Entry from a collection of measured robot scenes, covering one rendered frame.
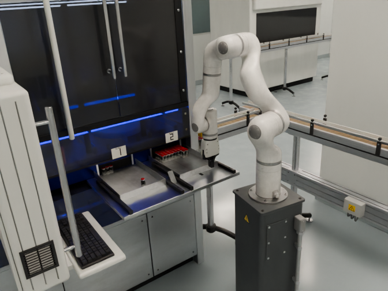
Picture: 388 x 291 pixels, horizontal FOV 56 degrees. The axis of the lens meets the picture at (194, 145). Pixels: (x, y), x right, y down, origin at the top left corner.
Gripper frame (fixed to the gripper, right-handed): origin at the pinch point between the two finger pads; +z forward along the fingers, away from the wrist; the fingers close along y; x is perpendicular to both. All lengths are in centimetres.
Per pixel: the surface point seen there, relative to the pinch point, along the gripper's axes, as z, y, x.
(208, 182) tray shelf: 4.3, 9.6, 9.8
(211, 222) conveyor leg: 74, -31, -44
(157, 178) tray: 3.4, 28.5, -11.1
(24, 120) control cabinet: -53, 92, 27
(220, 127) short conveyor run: -1, -39, -39
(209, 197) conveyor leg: 52, -30, -44
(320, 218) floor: 92, -120, -11
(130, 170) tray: 3.6, 34.9, -31.1
